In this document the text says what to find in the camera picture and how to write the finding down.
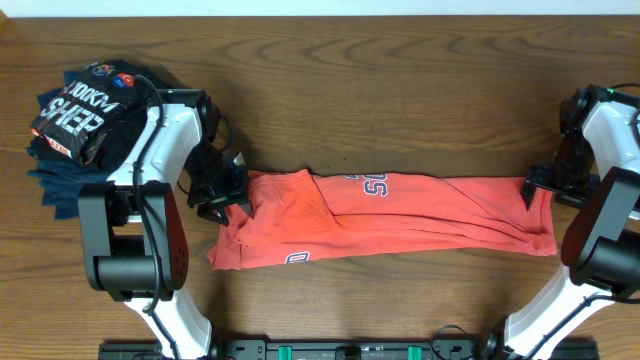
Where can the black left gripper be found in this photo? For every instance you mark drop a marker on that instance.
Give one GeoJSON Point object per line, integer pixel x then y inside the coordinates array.
{"type": "Point", "coordinates": [238, 194]}

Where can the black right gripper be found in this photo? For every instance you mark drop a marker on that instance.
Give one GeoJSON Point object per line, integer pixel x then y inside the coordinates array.
{"type": "Point", "coordinates": [541, 178]}

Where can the orange red t-shirt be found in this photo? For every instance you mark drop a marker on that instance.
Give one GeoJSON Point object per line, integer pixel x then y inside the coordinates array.
{"type": "Point", "coordinates": [300, 217]}

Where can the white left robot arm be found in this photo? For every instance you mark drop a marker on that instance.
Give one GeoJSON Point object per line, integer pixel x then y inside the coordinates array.
{"type": "Point", "coordinates": [134, 242]}

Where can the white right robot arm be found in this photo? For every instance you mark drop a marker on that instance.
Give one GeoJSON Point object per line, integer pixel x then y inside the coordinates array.
{"type": "Point", "coordinates": [596, 171]}

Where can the folded black printed shirt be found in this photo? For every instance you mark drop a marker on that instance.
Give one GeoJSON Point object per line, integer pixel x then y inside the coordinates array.
{"type": "Point", "coordinates": [96, 118]}

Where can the folded navy blue shirt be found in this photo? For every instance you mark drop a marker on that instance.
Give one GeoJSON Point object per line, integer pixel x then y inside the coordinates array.
{"type": "Point", "coordinates": [65, 185]}

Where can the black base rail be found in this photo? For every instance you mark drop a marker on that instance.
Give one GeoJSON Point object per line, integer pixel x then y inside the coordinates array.
{"type": "Point", "coordinates": [450, 347]}

